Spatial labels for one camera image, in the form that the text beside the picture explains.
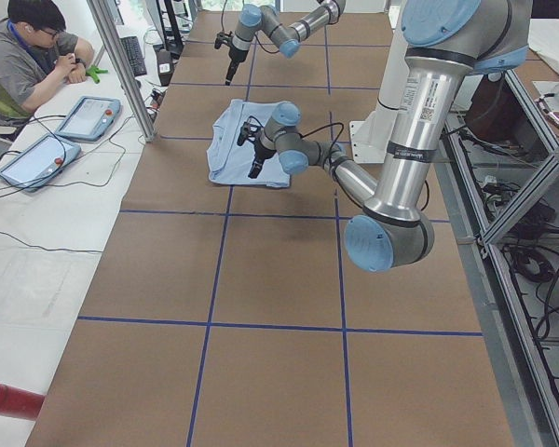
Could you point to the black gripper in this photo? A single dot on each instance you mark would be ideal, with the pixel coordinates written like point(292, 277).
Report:
point(262, 149)
point(236, 52)

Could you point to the light blue polo shirt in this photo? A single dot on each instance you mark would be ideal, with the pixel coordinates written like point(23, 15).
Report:
point(230, 163)

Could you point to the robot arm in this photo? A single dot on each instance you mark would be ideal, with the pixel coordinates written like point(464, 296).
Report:
point(446, 42)
point(286, 38)

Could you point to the black keyboard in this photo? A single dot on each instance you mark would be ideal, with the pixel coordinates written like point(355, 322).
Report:
point(133, 51)

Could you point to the green plastic object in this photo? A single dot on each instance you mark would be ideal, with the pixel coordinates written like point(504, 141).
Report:
point(95, 73)

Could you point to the far blue teach pendant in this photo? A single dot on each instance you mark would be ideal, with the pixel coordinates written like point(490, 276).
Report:
point(89, 119)

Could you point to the blue teach pendant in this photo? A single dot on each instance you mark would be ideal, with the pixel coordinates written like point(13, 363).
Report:
point(89, 119)
point(40, 162)

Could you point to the near blue teach pendant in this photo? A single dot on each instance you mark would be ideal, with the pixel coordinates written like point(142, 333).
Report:
point(40, 162)

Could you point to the seated person grey shirt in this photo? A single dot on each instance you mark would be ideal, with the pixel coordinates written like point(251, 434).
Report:
point(37, 57)

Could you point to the red cylinder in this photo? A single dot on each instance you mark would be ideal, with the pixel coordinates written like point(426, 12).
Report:
point(19, 403)

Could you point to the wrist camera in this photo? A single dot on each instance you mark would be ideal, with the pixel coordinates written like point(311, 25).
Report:
point(249, 131)
point(223, 39)

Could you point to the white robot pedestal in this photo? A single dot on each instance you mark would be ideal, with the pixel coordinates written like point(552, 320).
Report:
point(369, 138)

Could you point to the aluminium frame post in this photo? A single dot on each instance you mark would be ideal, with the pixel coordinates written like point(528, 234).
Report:
point(111, 41)

